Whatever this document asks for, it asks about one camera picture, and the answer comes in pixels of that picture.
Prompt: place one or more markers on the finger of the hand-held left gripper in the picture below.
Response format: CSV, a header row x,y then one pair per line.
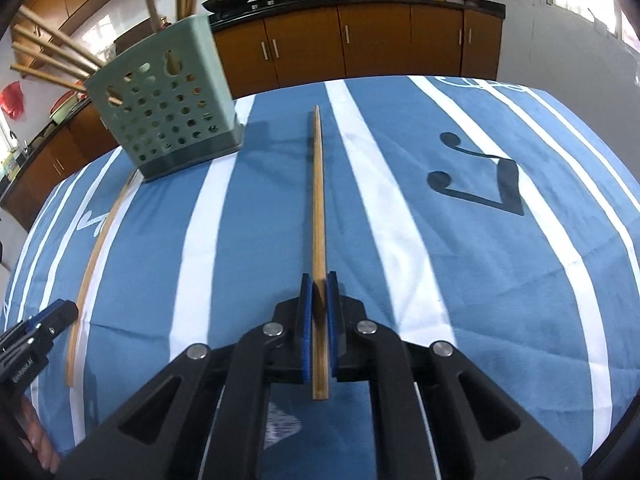
x,y
57,317

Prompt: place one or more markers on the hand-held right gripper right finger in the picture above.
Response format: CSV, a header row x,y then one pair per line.
x,y
332,320

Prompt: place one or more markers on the green perforated utensil holder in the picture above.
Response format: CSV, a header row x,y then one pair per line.
x,y
165,110

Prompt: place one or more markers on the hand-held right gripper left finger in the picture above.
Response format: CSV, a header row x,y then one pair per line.
x,y
306,320

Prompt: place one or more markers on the person's left hand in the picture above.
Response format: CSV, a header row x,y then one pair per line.
x,y
40,440

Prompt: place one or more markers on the blue white striped tablecloth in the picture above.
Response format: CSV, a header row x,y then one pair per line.
x,y
450,285

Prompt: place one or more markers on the long brown base cabinet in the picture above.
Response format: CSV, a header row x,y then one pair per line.
x,y
375,45

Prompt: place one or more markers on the short brown base cabinet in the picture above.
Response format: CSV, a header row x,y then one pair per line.
x,y
50,165

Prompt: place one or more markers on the red plastic bag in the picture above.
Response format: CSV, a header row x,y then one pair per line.
x,y
12,101

